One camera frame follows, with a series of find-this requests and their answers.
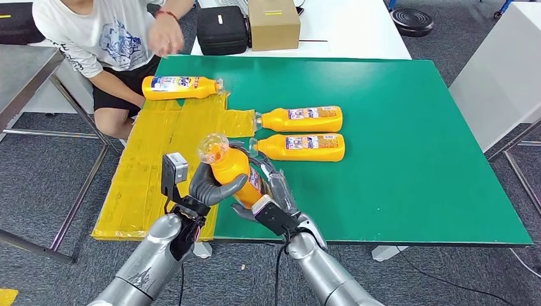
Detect person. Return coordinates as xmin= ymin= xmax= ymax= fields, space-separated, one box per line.
xmin=31 ymin=0 xmax=197 ymax=140

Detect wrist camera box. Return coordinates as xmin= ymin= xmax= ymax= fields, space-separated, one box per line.
xmin=251 ymin=194 xmax=299 ymax=237
xmin=160 ymin=152 xmax=189 ymax=203

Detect person's left hand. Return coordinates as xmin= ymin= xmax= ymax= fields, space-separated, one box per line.
xmin=147 ymin=12 xmax=186 ymax=59

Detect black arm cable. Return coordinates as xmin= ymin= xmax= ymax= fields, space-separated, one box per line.
xmin=177 ymin=261 xmax=186 ymax=306
xmin=274 ymin=229 xmax=292 ymax=306

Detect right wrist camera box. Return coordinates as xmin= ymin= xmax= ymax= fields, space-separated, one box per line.
xmin=251 ymin=194 xmax=299 ymax=237

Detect orange detergent bottle clear cap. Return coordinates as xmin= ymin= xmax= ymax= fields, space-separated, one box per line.
xmin=196 ymin=133 xmax=271 ymax=210
xmin=253 ymin=106 xmax=344 ymax=133
xmin=141 ymin=75 xmax=225 ymax=101
xmin=248 ymin=133 xmax=346 ymax=163

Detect black floor cable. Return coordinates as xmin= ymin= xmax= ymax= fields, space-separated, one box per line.
xmin=397 ymin=247 xmax=521 ymax=306

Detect white table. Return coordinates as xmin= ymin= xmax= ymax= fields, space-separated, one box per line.
xmin=448 ymin=2 xmax=541 ymax=221
xmin=190 ymin=0 xmax=413 ymax=61

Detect brown cardboard box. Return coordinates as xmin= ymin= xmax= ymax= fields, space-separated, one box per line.
xmin=248 ymin=0 xmax=302 ymax=52

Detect steel table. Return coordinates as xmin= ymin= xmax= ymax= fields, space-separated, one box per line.
xmin=0 ymin=45 xmax=123 ymax=266

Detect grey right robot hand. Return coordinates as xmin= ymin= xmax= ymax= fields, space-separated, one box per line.
xmin=228 ymin=140 xmax=299 ymax=222

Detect black zippered case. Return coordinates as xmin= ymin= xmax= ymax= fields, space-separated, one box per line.
xmin=0 ymin=2 xmax=37 ymax=45
xmin=196 ymin=6 xmax=250 ymax=57

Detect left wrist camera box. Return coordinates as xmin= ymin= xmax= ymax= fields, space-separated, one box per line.
xmin=160 ymin=152 xmax=189 ymax=203

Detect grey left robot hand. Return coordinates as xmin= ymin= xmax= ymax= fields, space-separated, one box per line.
xmin=189 ymin=162 xmax=249 ymax=207

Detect blue wheeled frame leg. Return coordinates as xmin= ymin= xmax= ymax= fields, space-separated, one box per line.
xmin=492 ymin=0 xmax=514 ymax=20

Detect black round disc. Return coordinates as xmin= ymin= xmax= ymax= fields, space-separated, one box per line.
xmin=389 ymin=8 xmax=434 ymax=38

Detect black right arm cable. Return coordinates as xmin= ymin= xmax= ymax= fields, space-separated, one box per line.
xmin=274 ymin=229 xmax=292 ymax=306

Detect white table foot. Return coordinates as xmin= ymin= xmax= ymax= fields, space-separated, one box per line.
xmin=192 ymin=241 xmax=213 ymax=259
xmin=371 ymin=246 xmax=409 ymax=263

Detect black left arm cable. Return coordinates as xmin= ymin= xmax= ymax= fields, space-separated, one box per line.
xmin=177 ymin=261 xmax=186 ymax=306

